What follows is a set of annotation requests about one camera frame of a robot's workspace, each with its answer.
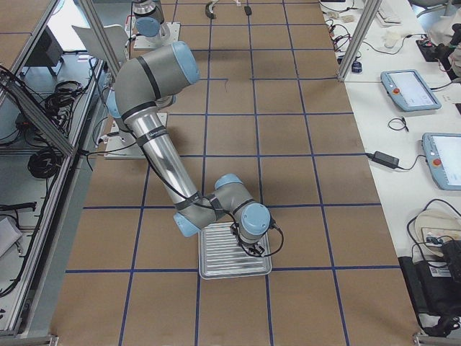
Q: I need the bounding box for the black curved brake shoe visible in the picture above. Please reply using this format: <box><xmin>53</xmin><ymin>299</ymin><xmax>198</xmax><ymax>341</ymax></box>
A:
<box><xmin>205</xmin><ymin>0</ymin><xmax>218</xmax><ymax>19</ymax></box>

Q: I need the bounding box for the black power adapter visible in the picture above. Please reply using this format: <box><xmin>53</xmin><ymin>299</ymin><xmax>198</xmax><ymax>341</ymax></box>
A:
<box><xmin>365</xmin><ymin>151</ymin><xmax>399</xmax><ymax>169</ymax></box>

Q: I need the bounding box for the near blue teach pendant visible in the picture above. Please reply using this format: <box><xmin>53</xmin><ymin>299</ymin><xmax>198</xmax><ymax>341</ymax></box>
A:
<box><xmin>422</xmin><ymin>133</ymin><xmax>460</xmax><ymax>191</ymax></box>

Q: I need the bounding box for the white round plate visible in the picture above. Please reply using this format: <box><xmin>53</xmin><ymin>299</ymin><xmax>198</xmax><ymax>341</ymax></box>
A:
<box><xmin>414</xmin><ymin>210</ymin><xmax>460</xmax><ymax>257</ymax></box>

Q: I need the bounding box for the black box on desk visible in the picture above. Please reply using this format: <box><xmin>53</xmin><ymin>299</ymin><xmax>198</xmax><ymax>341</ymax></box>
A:
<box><xmin>398</xmin><ymin>243</ymin><xmax>460</xmax><ymax>317</ymax></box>

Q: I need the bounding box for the ribbed metal tray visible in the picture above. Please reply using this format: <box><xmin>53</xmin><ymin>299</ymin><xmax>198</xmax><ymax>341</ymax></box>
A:
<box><xmin>198</xmin><ymin>222</ymin><xmax>272</xmax><ymax>280</ymax></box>

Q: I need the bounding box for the far blue teach pendant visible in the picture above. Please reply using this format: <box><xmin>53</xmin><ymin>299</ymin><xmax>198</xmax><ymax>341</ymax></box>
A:
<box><xmin>380</xmin><ymin>69</ymin><xmax>442</xmax><ymax>112</ymax></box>

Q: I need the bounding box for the white plastic cup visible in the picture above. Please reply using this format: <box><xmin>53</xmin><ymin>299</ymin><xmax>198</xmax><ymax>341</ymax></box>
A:
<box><xmin>383</xmin><ymin>30</ymin><xmax>401</xmax><ymax>49</ymax></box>

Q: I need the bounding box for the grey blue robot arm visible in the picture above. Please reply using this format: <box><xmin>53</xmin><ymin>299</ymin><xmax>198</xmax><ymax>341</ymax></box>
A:
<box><xmin>114</xmin><ymin>41</ymin><xmax>275</xmax><ymax>257</ymax></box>

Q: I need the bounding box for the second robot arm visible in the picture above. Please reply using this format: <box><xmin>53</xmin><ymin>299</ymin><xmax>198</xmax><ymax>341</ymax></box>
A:
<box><xmin>133</xmin><ymin>0</ymin><xmax>171</xmax><ymax>40</ymax></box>

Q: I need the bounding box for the coiled black cable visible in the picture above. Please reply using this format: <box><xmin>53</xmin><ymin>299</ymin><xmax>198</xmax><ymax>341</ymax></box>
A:
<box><xmin>27</xmin><ymin>147</ymin><xmax>62</xmax><ymax>180</ymax></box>

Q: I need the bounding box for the blue teach pendant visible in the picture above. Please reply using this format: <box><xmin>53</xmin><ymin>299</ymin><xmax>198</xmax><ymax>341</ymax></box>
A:
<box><xmin>380</xmin><ymin>69</ymin><xmax>442</xmax><ymax>112</ymax></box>
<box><xmin>422</xmin><ymin>133</ymin><xmax>460</xmax><ymax>191</ymax></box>

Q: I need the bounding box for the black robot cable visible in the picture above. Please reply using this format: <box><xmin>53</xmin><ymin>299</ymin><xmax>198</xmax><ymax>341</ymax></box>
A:
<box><xmin>230</xmin><ymin>212</ymin><xmax>285</xmax><ymax>257</ymax></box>

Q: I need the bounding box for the small loose black cable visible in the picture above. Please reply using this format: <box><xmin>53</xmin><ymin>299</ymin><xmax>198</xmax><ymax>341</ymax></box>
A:
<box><xmin>388</xmin><ymin>116</ymin><xmax>410</xmax><ymax>133</ymax></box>

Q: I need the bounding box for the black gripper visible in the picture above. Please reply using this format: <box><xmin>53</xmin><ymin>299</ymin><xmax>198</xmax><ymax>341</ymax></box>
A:
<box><xmin>237</xmin><ymin>236</ymin><xmax>265</xmax><ymax>257</ymax></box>

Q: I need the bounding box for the aluminium frame post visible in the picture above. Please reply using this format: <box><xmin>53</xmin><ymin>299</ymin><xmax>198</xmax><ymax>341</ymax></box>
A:
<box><xmin>337</xmin><ymin>0</ymin><xmax>382</xmax><ymax>81</ymax></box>

